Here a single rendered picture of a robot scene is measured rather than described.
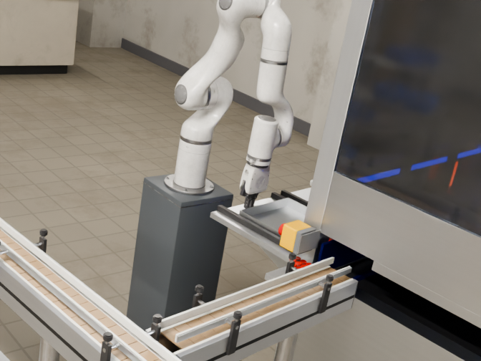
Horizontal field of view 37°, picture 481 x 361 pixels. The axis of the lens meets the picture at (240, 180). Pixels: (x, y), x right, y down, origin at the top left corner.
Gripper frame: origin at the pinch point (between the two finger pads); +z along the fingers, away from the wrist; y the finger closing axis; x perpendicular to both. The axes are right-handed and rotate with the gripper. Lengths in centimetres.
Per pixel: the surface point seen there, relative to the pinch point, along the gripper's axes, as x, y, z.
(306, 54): 255, 349, 29
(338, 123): -36, -13, -44
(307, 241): -39.4, -18.4, -9.2
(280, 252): -25.9, -11.1, 3.4
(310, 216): -34.5, -12.6, -13.7
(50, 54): 463, 213, 85
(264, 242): -18.5, -10.9, 3.6
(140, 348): -48, -86, -2
